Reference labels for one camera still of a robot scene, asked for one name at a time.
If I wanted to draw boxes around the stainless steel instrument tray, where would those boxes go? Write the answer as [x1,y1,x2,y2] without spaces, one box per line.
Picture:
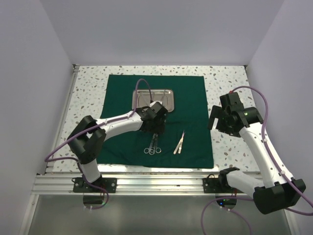
[132,89,175,112]

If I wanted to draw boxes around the steel ring-handled clamp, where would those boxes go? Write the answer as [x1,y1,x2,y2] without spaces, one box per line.
[143,134,157,155]

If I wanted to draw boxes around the steel tweezers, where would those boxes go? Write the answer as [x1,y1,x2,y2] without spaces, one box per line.
[173,131,185,155]

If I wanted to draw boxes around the green surgical drape cloth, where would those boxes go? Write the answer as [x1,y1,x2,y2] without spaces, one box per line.
[97,76,214,168]

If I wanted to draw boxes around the steel surgical scissors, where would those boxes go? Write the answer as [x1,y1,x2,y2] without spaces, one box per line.
[155,134,161,154]

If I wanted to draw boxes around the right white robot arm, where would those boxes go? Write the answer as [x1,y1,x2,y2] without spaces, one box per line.
[208,92,306,214]

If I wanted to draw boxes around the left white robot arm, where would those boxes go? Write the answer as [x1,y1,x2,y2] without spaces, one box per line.
[67,101,168,192]

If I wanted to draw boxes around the steel forceps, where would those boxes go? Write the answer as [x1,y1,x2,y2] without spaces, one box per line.
[137,91,171,109]

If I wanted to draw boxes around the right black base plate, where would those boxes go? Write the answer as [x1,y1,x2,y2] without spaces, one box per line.
[202,178,242,194]

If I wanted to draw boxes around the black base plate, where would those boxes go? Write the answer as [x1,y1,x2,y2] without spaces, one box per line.
[202,178,242,194]
[71,177,117,193]

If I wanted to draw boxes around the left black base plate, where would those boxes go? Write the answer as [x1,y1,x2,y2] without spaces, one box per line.
[71,177,117,193]

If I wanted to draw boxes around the aluminium mounting rail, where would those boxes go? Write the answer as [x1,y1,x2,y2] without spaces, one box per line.
[31,172,209,196]

